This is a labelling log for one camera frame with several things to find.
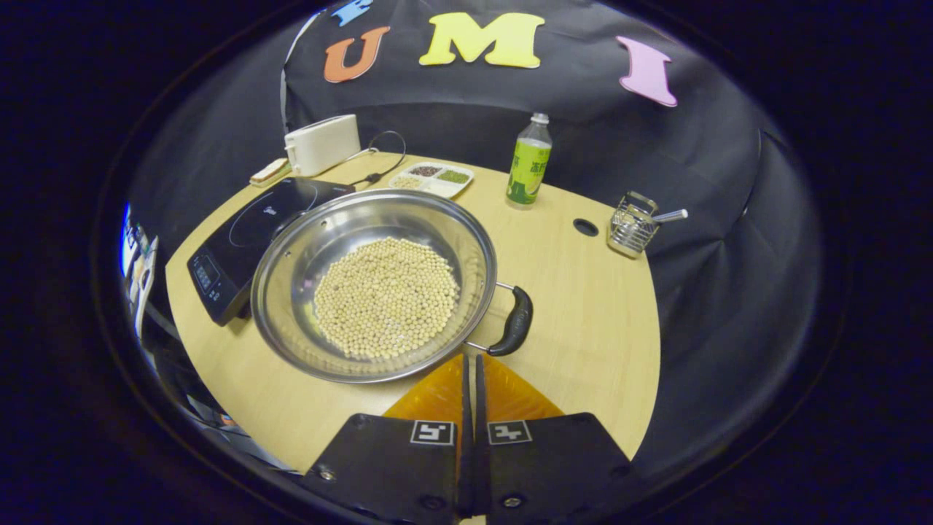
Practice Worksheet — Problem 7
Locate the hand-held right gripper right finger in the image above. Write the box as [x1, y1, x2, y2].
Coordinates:
[472, 354, 635, 525]

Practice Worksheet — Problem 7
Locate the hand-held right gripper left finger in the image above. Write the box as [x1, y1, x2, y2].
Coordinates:
[301, 354, 469, 525]

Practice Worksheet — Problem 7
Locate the pile of soybeans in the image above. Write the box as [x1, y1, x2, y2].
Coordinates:
[313, 236, 461, 360]

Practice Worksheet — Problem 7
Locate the stainless steel pot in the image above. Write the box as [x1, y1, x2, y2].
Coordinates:
[250, 188, 534, 384]

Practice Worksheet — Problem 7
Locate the black induction cooktop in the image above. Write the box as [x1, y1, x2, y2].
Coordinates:
[187, 176, 356, 327]

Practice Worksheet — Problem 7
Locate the white divided bean tray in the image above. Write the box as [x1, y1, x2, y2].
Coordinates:
[388, 161, 475, 200]

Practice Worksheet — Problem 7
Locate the green label drink bottle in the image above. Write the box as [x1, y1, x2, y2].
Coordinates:
[505, 112, 553, 211]

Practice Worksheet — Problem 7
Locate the beige bread slice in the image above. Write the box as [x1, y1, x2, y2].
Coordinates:
[249, 157, 291, 187]

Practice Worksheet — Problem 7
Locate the white toaster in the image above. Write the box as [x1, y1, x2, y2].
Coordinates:
[284, 114, 362, 178]

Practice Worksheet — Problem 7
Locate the black backdrop cloth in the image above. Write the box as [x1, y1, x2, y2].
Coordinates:
[120, 0, 824, 482]

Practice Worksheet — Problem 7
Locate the metal wire basket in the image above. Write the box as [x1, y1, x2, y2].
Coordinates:
[606, 190, 661, 260]

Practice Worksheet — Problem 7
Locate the black power cable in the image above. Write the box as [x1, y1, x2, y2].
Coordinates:
[348, 130, 407, 187]

